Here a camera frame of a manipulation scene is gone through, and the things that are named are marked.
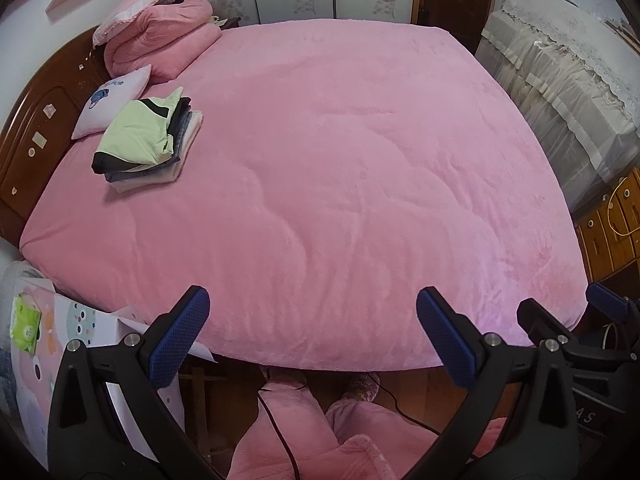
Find white printed pillow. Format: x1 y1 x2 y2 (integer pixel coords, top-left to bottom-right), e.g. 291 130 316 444
71 64 152 141

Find folded pink quilt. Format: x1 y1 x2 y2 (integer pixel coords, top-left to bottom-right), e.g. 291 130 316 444
104 0 222 83

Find green tissue packet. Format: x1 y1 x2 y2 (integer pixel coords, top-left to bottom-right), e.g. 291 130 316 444
10 295 43 353

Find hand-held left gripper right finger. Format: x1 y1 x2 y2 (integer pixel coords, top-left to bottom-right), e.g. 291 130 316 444
400 286 581 480

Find black cable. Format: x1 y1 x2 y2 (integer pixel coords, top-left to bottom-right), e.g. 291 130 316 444
377 385 443 436
257 390 301 480

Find wooden headboard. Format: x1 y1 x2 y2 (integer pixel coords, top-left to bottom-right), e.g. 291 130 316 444
0 25 108 243

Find pink pajama pants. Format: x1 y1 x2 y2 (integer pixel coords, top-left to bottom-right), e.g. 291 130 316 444
227 372 508 480

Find wooden drawer chest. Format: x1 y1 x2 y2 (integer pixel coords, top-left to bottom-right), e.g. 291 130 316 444
575 167 640 283

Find folded white garment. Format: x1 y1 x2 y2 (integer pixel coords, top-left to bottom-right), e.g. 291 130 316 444
110 110 205 193

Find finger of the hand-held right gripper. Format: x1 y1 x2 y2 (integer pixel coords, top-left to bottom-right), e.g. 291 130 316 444
586 282 640 333
516 298 636 378

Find green and black jacket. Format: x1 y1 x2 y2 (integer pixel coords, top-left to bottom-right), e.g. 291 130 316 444
91 86 193 176

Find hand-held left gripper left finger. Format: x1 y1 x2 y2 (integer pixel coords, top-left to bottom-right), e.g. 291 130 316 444
47 285 223 480

